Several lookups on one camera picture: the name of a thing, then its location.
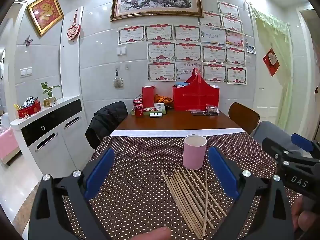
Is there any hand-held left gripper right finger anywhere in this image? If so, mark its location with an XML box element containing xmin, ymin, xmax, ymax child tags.
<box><xmin>208</xmin><ymin>146</ymin><xmax>297</xmax><ymax>240</ymax></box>

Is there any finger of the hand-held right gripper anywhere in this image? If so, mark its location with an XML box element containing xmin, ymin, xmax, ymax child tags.
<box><xmin>262</xmin><ymin>137</ymin><xmax>314</xmax><ymax>161</ymax></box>
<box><xmin>291</xmin><ymin>133</ymin><xmax>320</xmax><ymax>153</ymax></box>

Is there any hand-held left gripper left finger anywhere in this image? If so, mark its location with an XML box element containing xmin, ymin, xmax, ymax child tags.
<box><xmin>28</xmin><ymin>147</ymin><xmax>116</xmax><ymax>240</ymax></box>

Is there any pink cup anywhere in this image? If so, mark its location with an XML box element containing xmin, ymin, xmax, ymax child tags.
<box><xmin>182</xmin><ymin>134</ymin><xmax>207</xmax><ymax>170</ymax></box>

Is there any group of wooden chopsticks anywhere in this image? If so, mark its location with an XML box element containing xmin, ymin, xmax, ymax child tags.
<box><xmin>161</xmin><ymin>165</ymin><xmax>227</xmax><ymax>239</ymax></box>

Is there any person's right hand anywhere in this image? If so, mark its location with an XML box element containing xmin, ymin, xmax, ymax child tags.
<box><xmin>291</xmin><ymin>195</ymin><xmax>320</xmax><ymax>233</ymax></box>

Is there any person's left hand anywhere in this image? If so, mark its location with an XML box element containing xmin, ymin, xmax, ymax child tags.
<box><xmin>131</xmin><ymin>226</ymin><xmax>172</xmax><ymax>240</ymax></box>

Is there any brown polka dot tablecloth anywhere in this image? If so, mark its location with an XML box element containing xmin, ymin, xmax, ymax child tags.
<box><xmin>62</xmin><ymin>131</ymin><xmax>304</xmax><ymax>240</ymax></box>

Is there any brown wooden chair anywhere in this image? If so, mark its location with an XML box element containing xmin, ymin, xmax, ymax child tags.
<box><xmin>228</xmin><ymin>102</ymin><xmax>260</xmax><ymax>135</ymax></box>

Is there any white door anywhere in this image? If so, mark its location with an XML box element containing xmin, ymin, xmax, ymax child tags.
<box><xmin>252</xmin><ymin>17</ymin><xmax>280</xmax><ymax>124</ymax></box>

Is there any white black cabinet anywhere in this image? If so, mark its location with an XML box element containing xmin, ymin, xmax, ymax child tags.
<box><xmin>10</xmin><ymin>96</ymin><xmax>88</xmax><ymax>178</ymax></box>

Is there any clear plastic packet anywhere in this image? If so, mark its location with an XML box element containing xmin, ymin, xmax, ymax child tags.
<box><xmin>205</xmin><ymin>104</ymin><xmax>220</xmax><ymax>116</ymax></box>

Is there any red gift bag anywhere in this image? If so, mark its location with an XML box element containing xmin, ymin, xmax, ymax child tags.
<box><xmin>172</xmin><ymin>68</ymin><xmax>220</xmax><ymax>111</ymax></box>

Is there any pale green curtain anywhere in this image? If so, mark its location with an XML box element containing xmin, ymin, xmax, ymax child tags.
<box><xmin>250</xmin><ymin>6</ymin><xmax>294</xmax><ymax>135</ymax></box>

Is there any potted green plant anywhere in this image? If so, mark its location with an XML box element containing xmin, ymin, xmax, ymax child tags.
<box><xmin>41</xmin><ymin>82</ymin><xmax>61</xmax><ymax>107</ymax></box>

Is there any green tissue box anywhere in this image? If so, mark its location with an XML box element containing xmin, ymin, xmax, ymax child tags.
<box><xmin>131</xmin><ymin>105</ymin><xmax>167</xmax><ymax>115</ymax></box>

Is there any red tall box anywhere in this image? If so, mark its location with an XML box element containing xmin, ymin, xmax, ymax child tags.
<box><xmin>142</xmin><ymin>85</ymin><xmax>155</xmax><ymax>108</ymax></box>

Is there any round white hanging object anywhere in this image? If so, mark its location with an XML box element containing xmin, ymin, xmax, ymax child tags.
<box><xmin>113</xmin><ymin>68</ymin><xmax>124</xmax><ymax>90</ymax></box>

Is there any red tin box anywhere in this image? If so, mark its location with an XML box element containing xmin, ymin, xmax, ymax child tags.
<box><xmin>17</xmin><ymin>99</ymin><xmax>42</xmax><ymax>119</ymax></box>

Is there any orange snack bag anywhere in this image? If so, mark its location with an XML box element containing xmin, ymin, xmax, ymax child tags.
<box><xmin>154</xmin><ymin>94</ymin><xmax>174</xmax><ymax>105</ymax></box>

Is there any pink sofa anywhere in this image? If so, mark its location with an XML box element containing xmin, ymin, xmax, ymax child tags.
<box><xmin>0</xmin><ymin>126</ymin><xmax>20</xmax><ymax>165</ymax></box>

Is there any patterned black white cloth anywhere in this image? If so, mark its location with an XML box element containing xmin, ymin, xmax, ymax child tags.
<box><xmin>22</xmin><ymin>95</ymin><xmax>39</xmax><ymax>108</ymax></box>

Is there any red hanging fan ornament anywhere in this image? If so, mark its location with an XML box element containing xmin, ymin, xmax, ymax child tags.
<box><xmin>66</xmin><ymin>8</ymin><xmax>81</xmax><ymax>41</ymax></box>

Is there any red gold framed picture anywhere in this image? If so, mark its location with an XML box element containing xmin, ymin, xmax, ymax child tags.
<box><xmin>26</xmin><ymin>0</ymin><xmax>65</xmax><ymax>37</ymax></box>

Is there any framed plum blossom painting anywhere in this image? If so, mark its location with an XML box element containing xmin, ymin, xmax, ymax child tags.
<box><xmin>110</xmin><ymin>0</ymin><xmax>204</xmax><ymax>22</ymax></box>

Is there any wall of award certificates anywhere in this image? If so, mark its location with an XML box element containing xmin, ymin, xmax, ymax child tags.
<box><xmin>117</xmin><ymin>0</ymin><xmax>248</xmax><ymax>85</ymax></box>

